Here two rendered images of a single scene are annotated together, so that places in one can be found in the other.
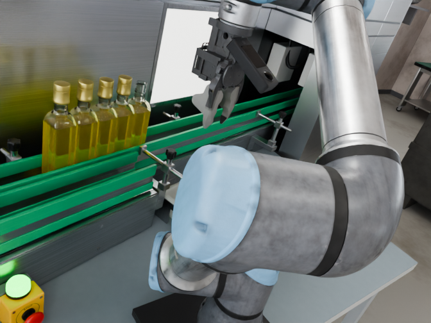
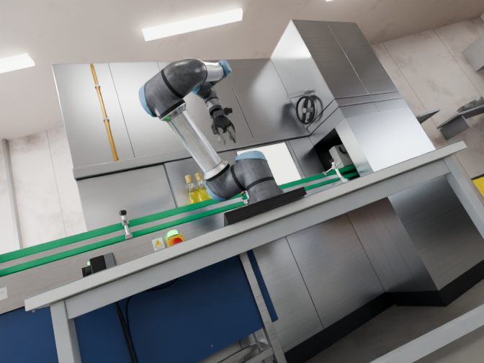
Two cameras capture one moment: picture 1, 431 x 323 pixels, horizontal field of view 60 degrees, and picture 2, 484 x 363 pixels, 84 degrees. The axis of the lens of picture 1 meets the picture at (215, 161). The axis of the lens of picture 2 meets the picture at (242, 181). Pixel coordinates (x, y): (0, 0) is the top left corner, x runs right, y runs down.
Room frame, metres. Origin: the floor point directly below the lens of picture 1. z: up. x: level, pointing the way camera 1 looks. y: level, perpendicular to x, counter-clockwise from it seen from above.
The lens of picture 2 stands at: (-0.29, -0.64, 0.63)
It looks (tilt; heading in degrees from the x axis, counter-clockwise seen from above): 15 degrees up; 34
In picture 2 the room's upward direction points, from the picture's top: 21 degrees counter-clockwise
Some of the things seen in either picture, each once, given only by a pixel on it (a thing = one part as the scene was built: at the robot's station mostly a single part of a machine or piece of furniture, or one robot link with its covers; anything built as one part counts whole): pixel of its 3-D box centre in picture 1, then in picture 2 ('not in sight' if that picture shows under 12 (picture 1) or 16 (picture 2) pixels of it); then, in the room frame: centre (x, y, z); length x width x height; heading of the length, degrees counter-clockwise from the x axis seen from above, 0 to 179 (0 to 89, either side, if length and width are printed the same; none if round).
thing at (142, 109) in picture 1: (133, 132); not in sight; (0.94, 0.25, 0.99); 0.06 x 0.06 x 0.21; 61
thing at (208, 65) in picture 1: (224, 53); (218, 120); (0.75, 0.04, 1.32); 0.09 x 0.08 x 0.12; 60
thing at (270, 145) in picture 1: (269, 134); (336, 176); (1.43, -0.18, 0.90); 0.17 x 0.05 x 0.23; 60
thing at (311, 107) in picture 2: not in sight; (306, 109); (1.65, -0.14, 1.49); 0.21 x 0.05 x 0.21; 60
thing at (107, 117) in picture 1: (99, 141); not in sight; (0.84, 0.31, 0.99); 0.06 x 0.06 x 0.21; 61
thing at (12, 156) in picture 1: (9, 160); not in sight; (0.71, 0.47, 0.94); 0.07 x 0.04 x 0.13; 60
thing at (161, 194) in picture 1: (150, 190); not in sight; (0.88, 0.16, 0.85); 0.09 x 0.04 x 0.07; 60
